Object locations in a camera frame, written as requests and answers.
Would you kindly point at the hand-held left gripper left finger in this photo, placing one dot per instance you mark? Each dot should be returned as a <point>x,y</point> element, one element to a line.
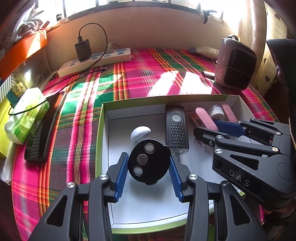
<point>121,178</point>

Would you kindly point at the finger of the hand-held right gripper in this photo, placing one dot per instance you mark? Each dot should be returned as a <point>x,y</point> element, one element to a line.
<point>205,134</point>
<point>227,126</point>

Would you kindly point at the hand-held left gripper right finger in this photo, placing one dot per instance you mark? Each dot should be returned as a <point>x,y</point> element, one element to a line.
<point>175,180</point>

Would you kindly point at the pink nail clipper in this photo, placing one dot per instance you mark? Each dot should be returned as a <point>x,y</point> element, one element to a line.
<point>204,118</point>

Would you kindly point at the white bottle cap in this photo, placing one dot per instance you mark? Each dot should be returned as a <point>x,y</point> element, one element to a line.
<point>214,111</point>

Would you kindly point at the grey black bike light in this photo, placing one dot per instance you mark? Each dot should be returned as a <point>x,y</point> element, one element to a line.
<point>177,132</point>

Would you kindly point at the black round three-button disc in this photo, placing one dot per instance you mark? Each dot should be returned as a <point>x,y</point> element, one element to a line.
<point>150,162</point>

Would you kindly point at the small white black heater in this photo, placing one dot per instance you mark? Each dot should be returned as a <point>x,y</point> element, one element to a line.
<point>235,66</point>

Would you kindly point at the pink green plaid tablecloth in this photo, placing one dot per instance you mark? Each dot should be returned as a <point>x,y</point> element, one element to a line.
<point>76,129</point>

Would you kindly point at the white plastic pouch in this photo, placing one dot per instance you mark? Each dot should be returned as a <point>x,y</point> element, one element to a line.
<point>205,51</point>

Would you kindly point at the dark rounded object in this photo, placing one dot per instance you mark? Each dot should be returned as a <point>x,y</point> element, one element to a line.
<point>284,69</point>

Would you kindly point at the black smartphone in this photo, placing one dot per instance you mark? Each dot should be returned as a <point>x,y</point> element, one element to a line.
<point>44,129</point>

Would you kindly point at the heart print curtain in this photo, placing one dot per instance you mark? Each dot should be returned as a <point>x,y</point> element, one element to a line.
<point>263,27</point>

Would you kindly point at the black window hook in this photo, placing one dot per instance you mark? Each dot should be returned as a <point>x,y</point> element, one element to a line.
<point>205,16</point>

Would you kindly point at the green tissue pack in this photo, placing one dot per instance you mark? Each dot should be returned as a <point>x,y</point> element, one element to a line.
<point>25,115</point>

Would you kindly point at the white power strip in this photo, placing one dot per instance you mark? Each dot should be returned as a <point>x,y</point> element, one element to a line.
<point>97,61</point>

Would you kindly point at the yellow cardboard box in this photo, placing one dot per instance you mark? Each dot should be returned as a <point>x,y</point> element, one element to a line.
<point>3,129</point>

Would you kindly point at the black charger adapter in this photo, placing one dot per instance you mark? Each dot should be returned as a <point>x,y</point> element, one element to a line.
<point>82,49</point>

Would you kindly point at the grey striped box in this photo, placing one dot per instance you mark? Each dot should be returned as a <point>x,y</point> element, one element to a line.
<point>7,85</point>

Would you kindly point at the orange shelf with clutter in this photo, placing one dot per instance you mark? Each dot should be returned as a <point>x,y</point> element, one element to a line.
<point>18,52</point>

